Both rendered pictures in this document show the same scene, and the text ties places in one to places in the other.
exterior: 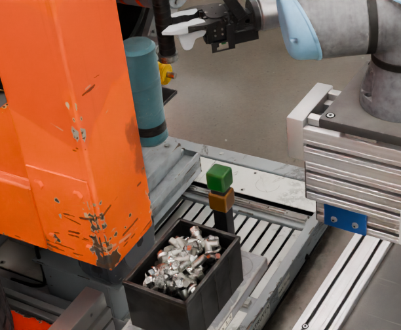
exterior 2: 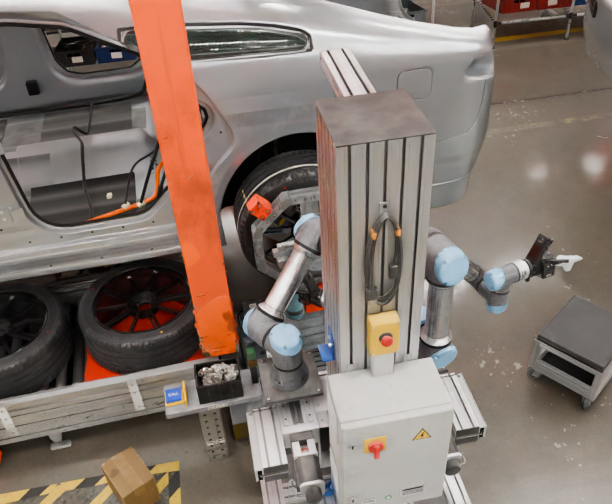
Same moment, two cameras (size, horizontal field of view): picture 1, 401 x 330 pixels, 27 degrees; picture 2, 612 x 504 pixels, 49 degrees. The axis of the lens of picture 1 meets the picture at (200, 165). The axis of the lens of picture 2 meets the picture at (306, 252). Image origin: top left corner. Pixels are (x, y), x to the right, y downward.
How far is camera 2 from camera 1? 209 cm
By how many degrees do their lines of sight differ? 36
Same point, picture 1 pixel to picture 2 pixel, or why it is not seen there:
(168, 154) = not seen: hidden behind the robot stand
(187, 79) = not seen: hidden behind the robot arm
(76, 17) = (197, 272)
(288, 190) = not seen: hidden behind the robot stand
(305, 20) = (246, 324)
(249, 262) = (254, 392)
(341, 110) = (267, 362)
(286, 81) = (477, 319)
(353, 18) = (258, 335)
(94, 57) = (206, 286)
